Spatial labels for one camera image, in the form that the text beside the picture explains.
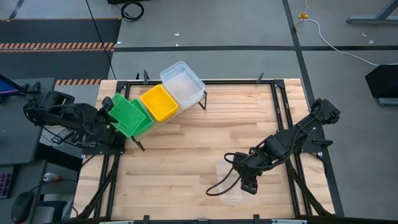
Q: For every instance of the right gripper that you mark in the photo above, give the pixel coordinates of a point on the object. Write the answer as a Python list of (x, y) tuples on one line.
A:
[(248, 166)]

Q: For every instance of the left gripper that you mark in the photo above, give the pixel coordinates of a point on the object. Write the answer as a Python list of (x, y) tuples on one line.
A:
[(102, 119)]

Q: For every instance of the clear plastic basket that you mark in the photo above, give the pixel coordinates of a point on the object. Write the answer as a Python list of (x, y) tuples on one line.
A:
[(183, 87), (182, 84), (230, 199)]

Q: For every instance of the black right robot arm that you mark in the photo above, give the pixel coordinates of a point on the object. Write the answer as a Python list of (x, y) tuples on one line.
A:
[(289, 137)]

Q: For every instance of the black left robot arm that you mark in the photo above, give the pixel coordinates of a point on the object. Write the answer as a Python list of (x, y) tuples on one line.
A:
[(77, 116)]

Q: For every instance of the black power adapter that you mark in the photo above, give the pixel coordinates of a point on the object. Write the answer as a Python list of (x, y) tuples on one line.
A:
[(63, 135)]

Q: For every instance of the black mat hazard striped edge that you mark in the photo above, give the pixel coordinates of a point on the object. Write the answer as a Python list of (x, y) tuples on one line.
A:
[(46, 65)]

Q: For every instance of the silver can red top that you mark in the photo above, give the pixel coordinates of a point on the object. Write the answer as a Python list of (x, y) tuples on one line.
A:
[(49, 177)]

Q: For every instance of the grey desk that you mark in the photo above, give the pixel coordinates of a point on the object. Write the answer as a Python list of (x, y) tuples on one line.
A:
[(15, 140)]

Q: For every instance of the monitor with purple screen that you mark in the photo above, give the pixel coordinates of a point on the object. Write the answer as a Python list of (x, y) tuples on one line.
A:
[(7, 88)]

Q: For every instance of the dark desk surface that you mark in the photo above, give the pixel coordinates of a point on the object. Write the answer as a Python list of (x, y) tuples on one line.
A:
[(31, 180)]

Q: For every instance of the black backlit keyboard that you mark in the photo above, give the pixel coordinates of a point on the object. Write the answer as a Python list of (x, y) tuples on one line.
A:
[(5, 183)]

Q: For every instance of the black computer mouse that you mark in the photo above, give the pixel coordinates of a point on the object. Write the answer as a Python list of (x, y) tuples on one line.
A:
[(22, 207)]

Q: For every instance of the black equipment case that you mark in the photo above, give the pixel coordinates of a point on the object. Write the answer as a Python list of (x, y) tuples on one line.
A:
[(384, 81)]

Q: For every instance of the yellow plug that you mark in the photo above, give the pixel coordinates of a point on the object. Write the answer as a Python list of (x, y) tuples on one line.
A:
[(303, 15)]

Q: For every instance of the grey metal stand foot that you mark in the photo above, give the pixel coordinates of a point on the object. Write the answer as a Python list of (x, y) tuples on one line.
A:
[(360, 20)]

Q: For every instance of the black aluminium table frame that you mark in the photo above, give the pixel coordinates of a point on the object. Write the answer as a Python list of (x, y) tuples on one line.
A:
[(236, 82)]

